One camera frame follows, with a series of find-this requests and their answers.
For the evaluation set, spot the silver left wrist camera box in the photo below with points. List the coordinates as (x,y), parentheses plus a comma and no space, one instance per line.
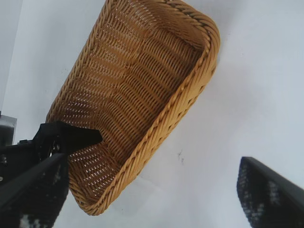
(7,126)

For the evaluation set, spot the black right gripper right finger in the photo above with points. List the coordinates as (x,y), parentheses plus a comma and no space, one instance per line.
(273,202)

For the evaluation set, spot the brown woven wicker basket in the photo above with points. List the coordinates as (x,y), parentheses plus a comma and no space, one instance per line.
(142,83)

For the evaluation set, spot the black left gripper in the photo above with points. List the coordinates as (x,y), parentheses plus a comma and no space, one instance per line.
(21,159)

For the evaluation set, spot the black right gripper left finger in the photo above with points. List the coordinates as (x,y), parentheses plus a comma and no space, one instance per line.
(31,202)

